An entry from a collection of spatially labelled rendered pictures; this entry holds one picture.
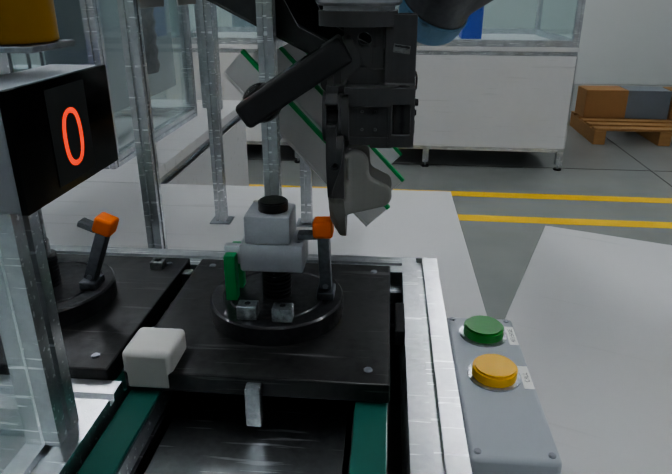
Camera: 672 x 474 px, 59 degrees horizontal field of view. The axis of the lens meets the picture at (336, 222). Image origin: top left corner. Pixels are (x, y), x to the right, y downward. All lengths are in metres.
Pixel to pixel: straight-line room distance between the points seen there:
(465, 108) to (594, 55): 5.10
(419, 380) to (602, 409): 0.25
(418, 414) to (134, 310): 0.32
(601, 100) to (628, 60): 3.50
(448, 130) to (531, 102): 0.62
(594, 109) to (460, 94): 1.95
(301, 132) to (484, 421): 0.44
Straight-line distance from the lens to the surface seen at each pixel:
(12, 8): 0.40
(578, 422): 0.72
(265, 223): 0.58
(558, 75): 4.65
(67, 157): 0.42
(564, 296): 0.96
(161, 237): 0.87
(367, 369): 0.55
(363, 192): 0.56
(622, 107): 6.27
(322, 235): 0.59
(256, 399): 0.55
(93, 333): 0.65
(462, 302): 0.90
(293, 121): 0.80
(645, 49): 9.71
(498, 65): 4.56
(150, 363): 0.57
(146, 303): 0.69
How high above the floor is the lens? 1.29
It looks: 22 degrees down
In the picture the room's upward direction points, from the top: straight up
